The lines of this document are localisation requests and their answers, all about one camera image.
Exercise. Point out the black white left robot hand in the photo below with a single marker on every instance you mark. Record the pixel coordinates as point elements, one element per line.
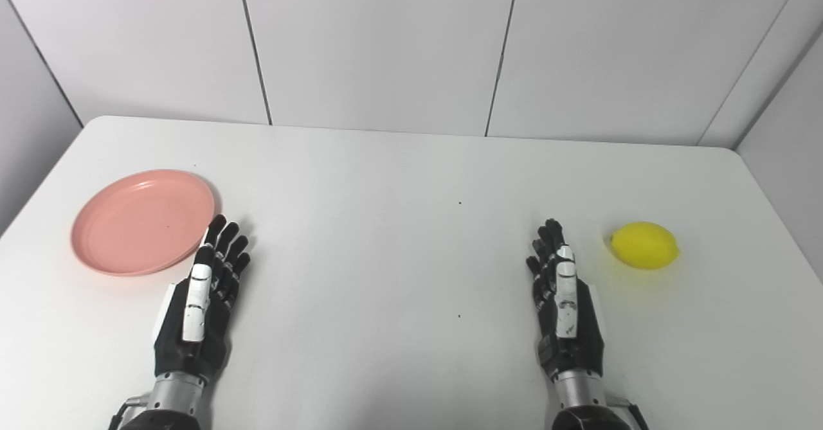
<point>193,340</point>

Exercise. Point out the yellow lemon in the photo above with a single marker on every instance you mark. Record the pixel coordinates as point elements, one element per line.
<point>644,245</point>

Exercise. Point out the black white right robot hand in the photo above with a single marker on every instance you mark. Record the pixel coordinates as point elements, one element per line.
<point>572,346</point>

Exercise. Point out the pink round plate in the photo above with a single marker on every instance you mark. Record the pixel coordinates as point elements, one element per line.
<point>141,224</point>

